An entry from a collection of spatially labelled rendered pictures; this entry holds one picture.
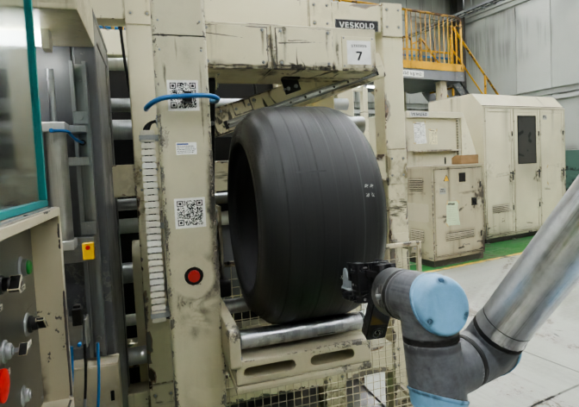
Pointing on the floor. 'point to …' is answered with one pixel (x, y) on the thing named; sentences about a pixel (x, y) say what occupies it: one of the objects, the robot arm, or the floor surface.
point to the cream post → (209, 306)
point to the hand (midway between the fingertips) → (347, 289)
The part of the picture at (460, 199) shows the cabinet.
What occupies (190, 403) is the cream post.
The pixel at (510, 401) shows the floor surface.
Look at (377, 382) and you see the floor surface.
